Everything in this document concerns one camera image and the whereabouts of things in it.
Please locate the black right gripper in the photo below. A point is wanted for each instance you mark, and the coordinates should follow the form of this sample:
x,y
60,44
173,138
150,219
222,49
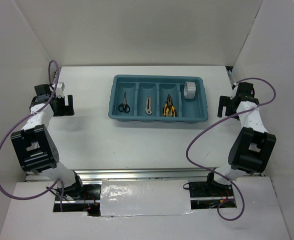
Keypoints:
x,y
224,101

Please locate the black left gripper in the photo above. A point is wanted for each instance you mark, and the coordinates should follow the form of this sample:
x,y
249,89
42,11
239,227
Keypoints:
x,y
66,110

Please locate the clear tape roll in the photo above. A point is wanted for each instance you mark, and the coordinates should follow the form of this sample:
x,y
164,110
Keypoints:
x,y
189,90

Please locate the black handled scissors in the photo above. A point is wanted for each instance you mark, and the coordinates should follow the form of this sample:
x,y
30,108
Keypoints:
x,y
124,107

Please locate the yellow black pliers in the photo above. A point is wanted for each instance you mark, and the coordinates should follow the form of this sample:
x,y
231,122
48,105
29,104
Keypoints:
x,y
169,109

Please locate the silver utility knife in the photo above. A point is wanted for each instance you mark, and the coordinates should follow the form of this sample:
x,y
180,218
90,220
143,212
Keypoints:
x,y
148,108

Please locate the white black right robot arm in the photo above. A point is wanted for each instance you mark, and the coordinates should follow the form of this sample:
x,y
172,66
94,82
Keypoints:
x,y
252,148

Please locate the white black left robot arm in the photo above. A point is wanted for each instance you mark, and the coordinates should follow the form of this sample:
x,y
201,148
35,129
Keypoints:
x,y
34,146

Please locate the teal compartment tray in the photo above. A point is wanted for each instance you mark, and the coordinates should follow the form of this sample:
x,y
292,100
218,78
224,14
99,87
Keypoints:
x,y
139,87

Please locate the white foil covered panel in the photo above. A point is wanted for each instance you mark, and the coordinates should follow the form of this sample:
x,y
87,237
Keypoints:
x,y
144,198

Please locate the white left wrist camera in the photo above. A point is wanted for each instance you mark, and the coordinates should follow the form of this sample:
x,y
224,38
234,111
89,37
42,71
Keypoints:
x,y
60,90

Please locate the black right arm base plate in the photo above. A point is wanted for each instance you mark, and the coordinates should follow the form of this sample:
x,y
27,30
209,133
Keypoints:
x,y
200,189

